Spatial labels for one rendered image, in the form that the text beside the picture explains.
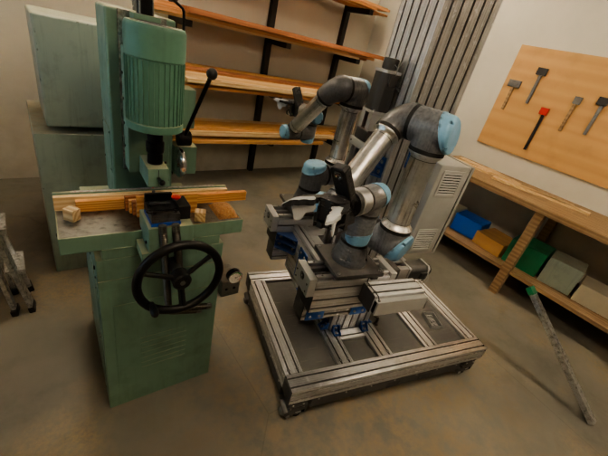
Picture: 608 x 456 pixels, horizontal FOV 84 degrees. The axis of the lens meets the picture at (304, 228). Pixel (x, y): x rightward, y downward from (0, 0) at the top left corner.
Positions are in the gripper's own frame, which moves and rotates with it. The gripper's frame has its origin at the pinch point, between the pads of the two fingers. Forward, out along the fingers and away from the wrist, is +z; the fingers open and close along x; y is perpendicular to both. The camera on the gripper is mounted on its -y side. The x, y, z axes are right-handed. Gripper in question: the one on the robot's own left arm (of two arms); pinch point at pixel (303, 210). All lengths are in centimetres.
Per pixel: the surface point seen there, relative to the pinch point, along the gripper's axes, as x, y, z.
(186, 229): 48, 23, 1
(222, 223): 54, 28, -18
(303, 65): 254, -41, -277
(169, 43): 58, -31, -2
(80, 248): 65, 29, 27
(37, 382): 107, 110, 42
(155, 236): 50, 24, 10
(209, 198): 68, 23, -22
